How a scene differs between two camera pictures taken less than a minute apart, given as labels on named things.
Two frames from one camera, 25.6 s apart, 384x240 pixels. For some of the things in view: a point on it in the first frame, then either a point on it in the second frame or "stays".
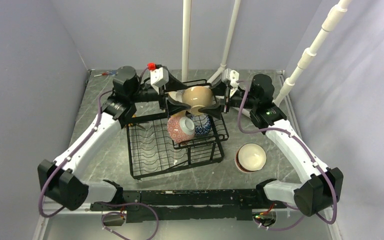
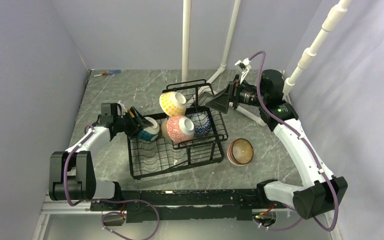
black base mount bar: (207, 204) stays
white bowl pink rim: (250, 158) to (240, 152)
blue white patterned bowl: (202, 124) stays
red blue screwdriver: (113, 72) stays
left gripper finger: (173, 84) to (142, 122)
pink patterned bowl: (180, 129) stays
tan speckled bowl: (197, 97) to (164, 129)
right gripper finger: (216, 111) to (221, 102)
